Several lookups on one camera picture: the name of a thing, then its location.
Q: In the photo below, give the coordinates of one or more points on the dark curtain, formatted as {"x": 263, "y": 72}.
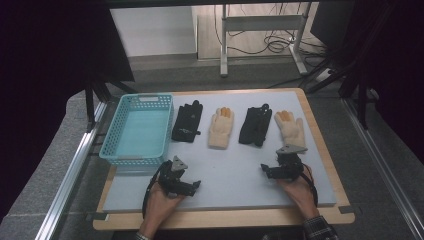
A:
{"x": 43, "y": 66}
{"x": 393, "y": 66}

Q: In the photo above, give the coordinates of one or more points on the white metal desk frame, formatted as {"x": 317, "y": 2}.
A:
{"x": 263, "y": 23}

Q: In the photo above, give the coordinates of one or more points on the teal plastic basket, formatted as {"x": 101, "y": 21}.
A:
{"x": 141, "y": 131}

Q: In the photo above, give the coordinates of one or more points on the aluminium rail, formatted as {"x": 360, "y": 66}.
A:
{"x": 70, "y": 170}
{"x": 383, "y": 166}

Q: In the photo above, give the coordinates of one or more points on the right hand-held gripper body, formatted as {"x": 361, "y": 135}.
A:
{"x": 290, "y": 166}

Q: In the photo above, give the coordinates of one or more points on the white panel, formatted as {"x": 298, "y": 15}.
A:
{"x": 153, "y": 31}

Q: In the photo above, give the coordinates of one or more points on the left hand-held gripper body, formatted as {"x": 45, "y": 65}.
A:
{"x": 171, "y": 181}

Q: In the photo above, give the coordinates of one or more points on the person's right hand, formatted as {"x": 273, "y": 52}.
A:
{"x": 300, "y": 193}

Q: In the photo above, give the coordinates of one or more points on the white power strip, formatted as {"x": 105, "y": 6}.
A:
{"x": 323, "y": 75}

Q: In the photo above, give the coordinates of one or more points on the black glove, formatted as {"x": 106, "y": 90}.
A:
{"x": 187, "y": 121}
{"x": 255, "y": 127}

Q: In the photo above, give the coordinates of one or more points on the cream knitted glove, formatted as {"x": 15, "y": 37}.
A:
{"x": 220, "y": 129}
{"x": 292, "y": 130}

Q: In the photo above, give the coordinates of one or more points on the person's left hand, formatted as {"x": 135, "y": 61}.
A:
{"x": 160, "y": 208}

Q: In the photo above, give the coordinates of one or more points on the black stand legs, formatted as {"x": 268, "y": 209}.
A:
{"x": 353, "y": 80}
{"x": 96, "y": 96}

